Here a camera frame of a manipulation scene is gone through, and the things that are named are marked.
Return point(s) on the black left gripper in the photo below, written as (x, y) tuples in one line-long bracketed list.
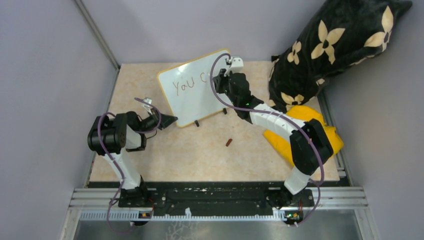
[(166, 120)]

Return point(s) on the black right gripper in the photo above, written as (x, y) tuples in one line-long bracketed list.
[(219, 80)]

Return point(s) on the yellow framed whiteboard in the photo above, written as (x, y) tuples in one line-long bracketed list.
[(187, 89)]

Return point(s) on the red marker cap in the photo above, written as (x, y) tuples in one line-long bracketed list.
[(228, 142)]

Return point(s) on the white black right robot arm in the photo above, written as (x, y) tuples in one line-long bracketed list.
[(310, 147)]

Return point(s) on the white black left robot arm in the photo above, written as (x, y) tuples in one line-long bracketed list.
[(114, 136)]

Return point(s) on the yellow cloth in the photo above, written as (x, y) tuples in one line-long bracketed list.
[(304, 113)]

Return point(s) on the black floral pillow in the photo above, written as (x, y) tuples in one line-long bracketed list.
[(340, 35)]

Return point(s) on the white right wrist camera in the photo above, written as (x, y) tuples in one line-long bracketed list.
[(235, 64)]

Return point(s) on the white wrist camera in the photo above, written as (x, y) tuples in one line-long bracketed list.
[(147, 102), (235, 64)]

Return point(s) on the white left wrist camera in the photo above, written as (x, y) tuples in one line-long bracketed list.
[(147, 102)]

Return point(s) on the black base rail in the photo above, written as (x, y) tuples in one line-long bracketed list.
[(217, 199)]

